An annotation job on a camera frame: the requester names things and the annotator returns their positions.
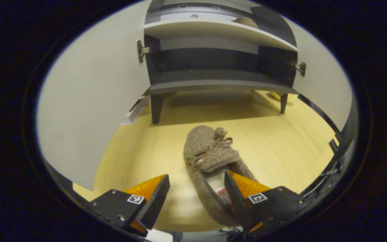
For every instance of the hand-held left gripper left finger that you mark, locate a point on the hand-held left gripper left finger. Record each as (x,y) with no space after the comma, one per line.
(156,200)

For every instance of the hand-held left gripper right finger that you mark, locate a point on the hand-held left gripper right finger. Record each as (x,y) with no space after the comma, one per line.
(235,198)

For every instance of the brown fuzzy shoe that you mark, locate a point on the brown fuzzy shoe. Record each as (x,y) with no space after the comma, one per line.
(207,158)
(245,23)

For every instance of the white shoe cabinet door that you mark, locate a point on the white shoe cabinet door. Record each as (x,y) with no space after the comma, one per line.
(324,87)
(92,101)

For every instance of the stack of books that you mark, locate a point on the stack of books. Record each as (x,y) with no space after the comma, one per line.
(134,112)

